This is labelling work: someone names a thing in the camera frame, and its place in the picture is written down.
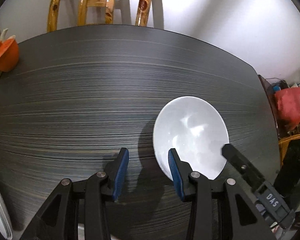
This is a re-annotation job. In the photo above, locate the white floral bowl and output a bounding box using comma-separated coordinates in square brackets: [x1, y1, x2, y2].
[153, 96, 229, 180]

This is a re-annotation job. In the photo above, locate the red plastic bag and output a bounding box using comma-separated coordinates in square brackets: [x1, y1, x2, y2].
[274, 87, 300, 131]

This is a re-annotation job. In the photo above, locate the orange lidded cup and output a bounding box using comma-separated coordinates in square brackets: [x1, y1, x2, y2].
[0, 35, 19, 72]

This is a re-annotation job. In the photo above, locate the wooden chair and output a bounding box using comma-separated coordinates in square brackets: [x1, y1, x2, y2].
[47, 0, 152, 33]

